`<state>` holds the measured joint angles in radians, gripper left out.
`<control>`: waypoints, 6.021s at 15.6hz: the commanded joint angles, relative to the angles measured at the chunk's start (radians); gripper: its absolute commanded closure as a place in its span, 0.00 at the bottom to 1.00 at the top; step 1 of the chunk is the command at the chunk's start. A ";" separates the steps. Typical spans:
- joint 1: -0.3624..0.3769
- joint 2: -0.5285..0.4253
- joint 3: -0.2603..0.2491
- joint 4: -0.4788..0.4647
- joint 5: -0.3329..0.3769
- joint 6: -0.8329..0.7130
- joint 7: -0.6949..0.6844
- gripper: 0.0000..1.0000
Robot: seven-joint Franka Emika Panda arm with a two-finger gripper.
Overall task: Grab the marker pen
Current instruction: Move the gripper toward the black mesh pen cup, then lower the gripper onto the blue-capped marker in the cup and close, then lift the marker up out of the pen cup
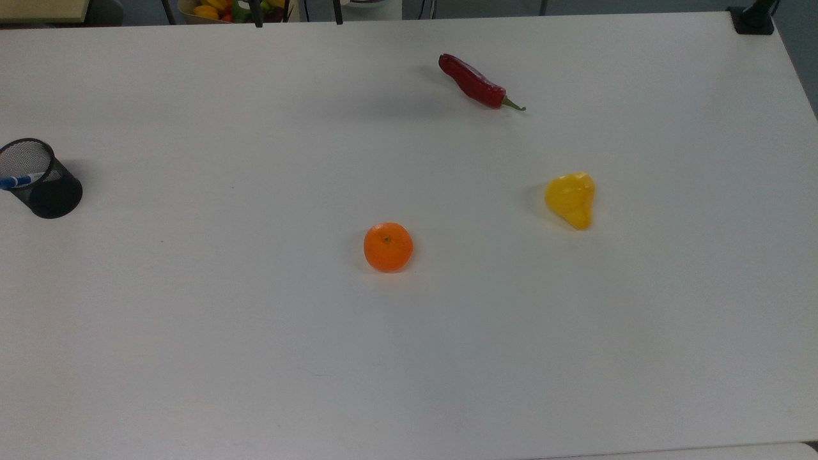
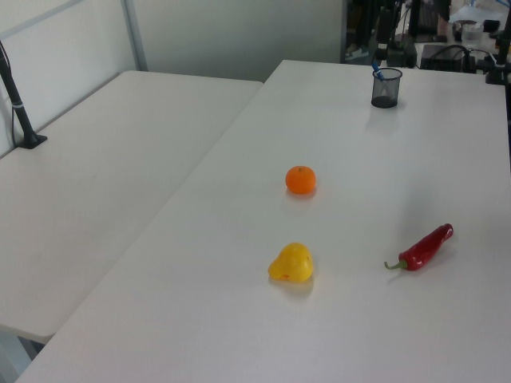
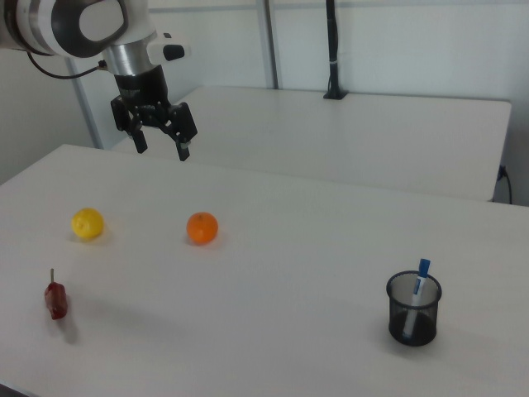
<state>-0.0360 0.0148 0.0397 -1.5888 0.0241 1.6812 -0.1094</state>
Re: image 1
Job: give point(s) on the beige wooden board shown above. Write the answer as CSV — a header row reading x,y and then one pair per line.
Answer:
x,y
41,9

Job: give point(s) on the blue white marker pen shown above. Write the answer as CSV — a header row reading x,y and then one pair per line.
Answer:
x,y
19,181

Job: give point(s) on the red chili pepper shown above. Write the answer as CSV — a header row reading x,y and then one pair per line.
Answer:
x,y
473,83

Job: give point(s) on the white round object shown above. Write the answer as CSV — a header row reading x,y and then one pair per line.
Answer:
x,y
377,9

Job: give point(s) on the basket of toy fruit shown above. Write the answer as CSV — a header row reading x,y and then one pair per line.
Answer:
x,y
214,11

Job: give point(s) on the black mesh pen cup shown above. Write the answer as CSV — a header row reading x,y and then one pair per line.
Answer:
x,y
57,198

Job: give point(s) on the orange mandarin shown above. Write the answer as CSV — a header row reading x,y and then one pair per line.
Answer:
x,y
388,248

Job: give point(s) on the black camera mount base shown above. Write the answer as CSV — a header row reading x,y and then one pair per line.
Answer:
x,y
754,22

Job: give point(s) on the black metal leg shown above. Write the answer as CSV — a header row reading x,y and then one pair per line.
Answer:
x,y
256,13
337,11

